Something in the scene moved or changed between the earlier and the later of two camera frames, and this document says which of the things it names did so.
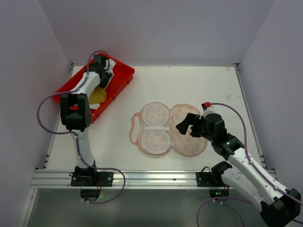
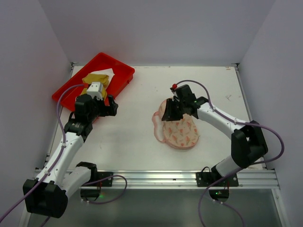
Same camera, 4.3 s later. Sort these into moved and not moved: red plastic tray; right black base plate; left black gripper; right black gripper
Moved: left black gripper; right black gripper
Not moved: red plastic tray; right black base plate
